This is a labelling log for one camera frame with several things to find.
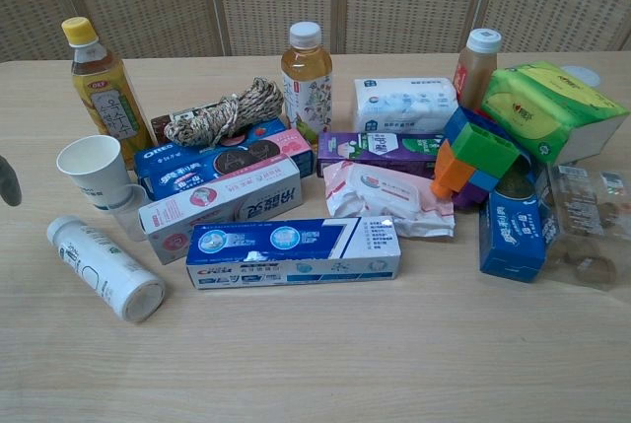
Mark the white paper cup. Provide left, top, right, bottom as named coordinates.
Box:
left=55, top=134, right=132, bottom=212

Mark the bundle of braided rope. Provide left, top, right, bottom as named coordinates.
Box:
left=163, top=76, right=286, bottom=148

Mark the white cylindrical tube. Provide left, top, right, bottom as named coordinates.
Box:
left=46, top=215, right=167, bottom=323

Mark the pink wet wipes pack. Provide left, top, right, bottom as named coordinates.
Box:
left=322, top=162, right=457, bottom=240

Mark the white cap floral tea bottle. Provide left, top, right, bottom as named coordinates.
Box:
left=280, top=21, right=334, bottom=142

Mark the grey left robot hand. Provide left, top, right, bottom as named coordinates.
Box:
left=0, top=154, right=24, bottom=208

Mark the colourful building block toy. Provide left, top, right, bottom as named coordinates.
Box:
left=430, top=106, right=538, bottom=211

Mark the yellow cap tea bottle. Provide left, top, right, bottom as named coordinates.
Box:
left=60, top=16, right=159, bottom=161

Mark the green tissue pack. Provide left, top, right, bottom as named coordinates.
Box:
left=479, top=60, right=631, bottom=166

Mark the small clear plastic cup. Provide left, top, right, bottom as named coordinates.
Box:
left=108, top=182, right=149, bottom=243

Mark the white cap juice bottle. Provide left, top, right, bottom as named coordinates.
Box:
left=453, top=28, right=503, bottom=109

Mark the white blue tissue pack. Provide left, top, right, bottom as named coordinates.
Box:
left=351, top=77, right=460, bottom=134

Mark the blue Oreo cookie box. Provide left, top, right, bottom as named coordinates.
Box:
left=133, top=116, right=316, bottom=202
left=478, top=166, right=563, bottom=284

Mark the blue white Crest toothpaste box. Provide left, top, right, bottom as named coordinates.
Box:
left=184, top=216, right=401, bottom=290

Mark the clear plastic cookie tray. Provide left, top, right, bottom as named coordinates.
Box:
left=539, top=162, right=631, bottom=291

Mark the pink white toothpaste box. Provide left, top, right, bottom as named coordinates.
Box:
left=138, top=155, right=305, bottom=266

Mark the purple toothpaste box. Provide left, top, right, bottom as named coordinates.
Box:
left=316, top=130, right=448, bottom=179

